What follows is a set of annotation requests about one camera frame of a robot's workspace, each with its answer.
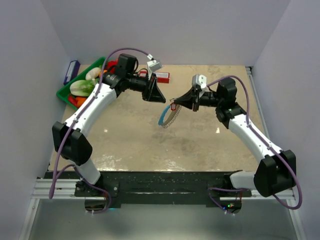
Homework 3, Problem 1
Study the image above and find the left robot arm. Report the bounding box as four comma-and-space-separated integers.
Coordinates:
52, 53, 166, 196

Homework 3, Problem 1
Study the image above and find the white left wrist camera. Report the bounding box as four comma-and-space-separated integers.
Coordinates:
146, 59, 163, 80

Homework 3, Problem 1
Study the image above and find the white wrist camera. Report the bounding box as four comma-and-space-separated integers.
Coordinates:
191, 74, 207, 93
146, 59, 163, 80

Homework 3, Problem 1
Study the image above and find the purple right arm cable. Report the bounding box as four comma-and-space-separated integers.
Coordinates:
206, 75, 303, 213

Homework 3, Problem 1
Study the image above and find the purple box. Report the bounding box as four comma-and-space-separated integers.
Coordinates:
63, 60, 80, 86

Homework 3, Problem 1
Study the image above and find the green plastic tray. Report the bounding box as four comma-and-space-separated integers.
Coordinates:
56, 57, 105, 110

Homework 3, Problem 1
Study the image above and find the small orange pepper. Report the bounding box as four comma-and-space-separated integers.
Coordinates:
75, 96, 87, 108

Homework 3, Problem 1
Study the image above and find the red chili pepper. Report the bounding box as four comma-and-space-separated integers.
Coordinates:
68, 95, 77, 107

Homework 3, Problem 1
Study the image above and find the red bell pepper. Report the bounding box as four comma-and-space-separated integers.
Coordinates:
105, 59, 118, 70

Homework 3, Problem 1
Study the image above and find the green leafy cabbage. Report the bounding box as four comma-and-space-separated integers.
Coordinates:
69, 79, 98, 97

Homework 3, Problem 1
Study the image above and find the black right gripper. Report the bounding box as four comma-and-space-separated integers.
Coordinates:
174, 85, 223, 112

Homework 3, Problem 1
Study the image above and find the white radish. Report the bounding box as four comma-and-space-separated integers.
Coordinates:
85, 67, 101, 81

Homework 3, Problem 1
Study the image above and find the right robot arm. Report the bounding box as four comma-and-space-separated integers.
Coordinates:
173, 74, 296, 197

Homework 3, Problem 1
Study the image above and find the red key tag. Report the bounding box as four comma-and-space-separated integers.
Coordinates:
170, 104, 177, 111

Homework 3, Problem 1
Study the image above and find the red rectangular box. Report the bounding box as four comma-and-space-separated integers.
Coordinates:
138, 70, 170, 84

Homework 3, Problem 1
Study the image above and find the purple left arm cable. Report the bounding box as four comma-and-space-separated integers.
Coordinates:
48, 47, 153, 215

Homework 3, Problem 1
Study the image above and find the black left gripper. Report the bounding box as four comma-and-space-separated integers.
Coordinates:
127, 72, 166, 104

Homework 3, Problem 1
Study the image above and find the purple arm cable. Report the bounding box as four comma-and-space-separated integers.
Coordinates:
48, 47, 153, 215
206, 75, 303, 213

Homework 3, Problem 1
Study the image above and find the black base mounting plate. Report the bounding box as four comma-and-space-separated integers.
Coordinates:
43, 170, 280, 210

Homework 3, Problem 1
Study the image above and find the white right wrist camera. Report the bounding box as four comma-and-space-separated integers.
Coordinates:
191, 74, 207, 93

